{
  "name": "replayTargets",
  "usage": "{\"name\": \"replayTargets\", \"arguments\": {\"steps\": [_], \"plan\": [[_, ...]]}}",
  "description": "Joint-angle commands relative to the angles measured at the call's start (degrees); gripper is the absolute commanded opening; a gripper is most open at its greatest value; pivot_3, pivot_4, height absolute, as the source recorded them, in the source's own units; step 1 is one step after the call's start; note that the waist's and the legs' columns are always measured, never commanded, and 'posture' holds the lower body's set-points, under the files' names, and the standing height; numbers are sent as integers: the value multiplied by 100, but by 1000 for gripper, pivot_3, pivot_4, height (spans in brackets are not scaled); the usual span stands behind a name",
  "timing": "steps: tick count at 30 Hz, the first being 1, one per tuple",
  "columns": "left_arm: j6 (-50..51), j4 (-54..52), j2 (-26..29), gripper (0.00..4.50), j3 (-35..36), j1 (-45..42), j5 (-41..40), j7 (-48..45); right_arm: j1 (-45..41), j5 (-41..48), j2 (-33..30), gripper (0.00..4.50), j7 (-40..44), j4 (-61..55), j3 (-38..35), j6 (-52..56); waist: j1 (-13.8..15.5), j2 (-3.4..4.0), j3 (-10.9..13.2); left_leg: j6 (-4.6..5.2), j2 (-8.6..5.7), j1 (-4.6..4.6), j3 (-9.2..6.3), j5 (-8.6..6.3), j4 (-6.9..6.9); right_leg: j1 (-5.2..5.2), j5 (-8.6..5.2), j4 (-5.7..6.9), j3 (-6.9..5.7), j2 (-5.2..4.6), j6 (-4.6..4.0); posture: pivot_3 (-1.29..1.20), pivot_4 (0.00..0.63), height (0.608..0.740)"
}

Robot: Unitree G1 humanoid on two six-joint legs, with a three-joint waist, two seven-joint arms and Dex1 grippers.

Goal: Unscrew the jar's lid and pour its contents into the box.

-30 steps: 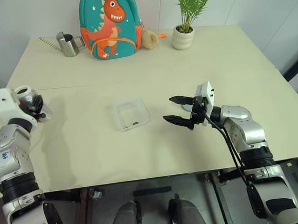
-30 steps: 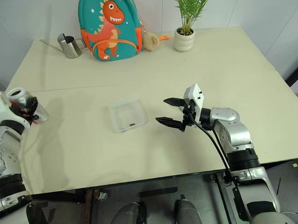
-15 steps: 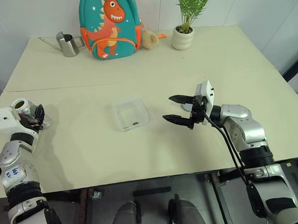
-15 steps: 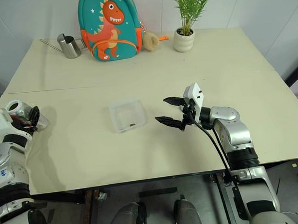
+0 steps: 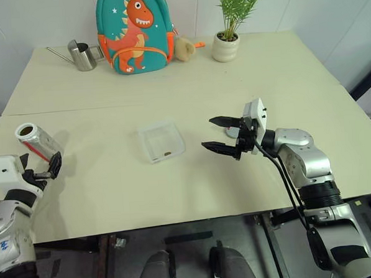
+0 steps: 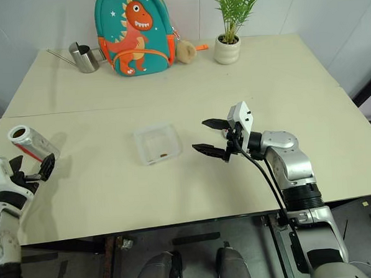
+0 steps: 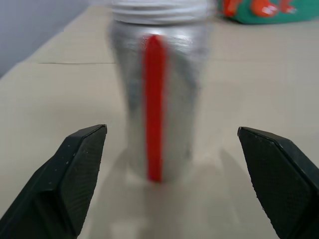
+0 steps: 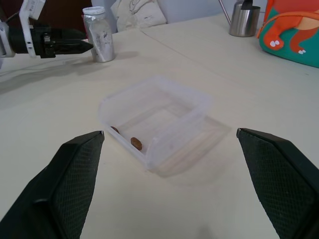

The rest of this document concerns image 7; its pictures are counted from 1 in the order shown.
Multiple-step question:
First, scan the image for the teal dinosaur backpack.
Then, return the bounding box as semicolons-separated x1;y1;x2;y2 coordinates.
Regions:
215;0;319;26

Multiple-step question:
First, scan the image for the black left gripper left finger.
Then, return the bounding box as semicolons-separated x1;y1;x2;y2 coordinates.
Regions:
0;123;108;239

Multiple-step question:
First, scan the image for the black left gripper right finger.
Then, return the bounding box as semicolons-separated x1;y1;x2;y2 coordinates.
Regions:
237;126;319;239

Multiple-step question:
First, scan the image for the silver bottle with red stripe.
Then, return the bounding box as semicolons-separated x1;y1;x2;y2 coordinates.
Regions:
109;19;210;184

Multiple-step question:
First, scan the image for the white threaded jar lid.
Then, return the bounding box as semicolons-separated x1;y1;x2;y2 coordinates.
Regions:
111;0;209;25

